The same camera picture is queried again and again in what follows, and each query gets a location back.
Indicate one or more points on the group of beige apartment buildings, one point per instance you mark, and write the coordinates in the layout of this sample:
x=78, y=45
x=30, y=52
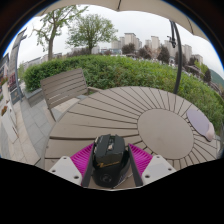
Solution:
x=130, y=38

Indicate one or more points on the beige parasol canopy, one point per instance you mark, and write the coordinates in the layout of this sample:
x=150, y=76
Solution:
x=110, y=3

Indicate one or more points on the white rectangular flower planter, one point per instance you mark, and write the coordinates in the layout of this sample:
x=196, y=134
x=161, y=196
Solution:
x=9, y=126

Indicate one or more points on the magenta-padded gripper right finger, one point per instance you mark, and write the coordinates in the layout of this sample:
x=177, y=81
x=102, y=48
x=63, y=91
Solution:
x=141, y=159

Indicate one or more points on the round leafy green tree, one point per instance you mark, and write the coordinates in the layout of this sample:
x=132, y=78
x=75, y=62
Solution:
x=90, y=30

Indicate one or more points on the thin-crowned bare-trunk tree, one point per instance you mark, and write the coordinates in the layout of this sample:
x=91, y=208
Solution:
x=50, y=40

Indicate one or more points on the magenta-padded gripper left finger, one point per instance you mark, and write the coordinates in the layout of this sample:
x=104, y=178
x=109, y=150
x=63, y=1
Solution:
x=80, y=159

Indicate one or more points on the tall grey sign pillar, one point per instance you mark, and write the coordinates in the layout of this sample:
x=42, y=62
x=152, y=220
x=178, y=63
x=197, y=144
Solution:
x=15, y=66

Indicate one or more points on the dark curved parasol pole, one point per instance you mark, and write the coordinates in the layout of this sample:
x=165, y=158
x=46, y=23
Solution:
x=179, y=60

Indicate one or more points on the beige slatted garden chair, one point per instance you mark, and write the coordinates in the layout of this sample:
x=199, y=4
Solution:
x=63, y=86

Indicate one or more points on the green hedge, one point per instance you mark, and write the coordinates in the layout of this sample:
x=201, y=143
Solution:
x=116, y=71

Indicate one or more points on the black computer mouse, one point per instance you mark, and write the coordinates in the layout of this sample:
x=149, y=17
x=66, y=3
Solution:
x=109, y=158

